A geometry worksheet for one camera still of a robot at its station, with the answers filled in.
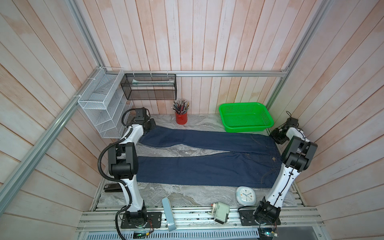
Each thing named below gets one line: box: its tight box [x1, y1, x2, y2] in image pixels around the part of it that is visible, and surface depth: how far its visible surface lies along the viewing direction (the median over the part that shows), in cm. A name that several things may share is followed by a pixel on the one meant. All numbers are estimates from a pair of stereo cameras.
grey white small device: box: [211, 202, 230, 225], surface depth 73 cm
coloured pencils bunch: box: [171, 98, 190, 115], surface depth 108 cm
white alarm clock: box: [236, 186, 257, 206], surface depth 80 cm
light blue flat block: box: [162, 197, 177, 232], surface depth 73 cm
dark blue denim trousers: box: [136, 126, 285, 188], surface depth 96 cm
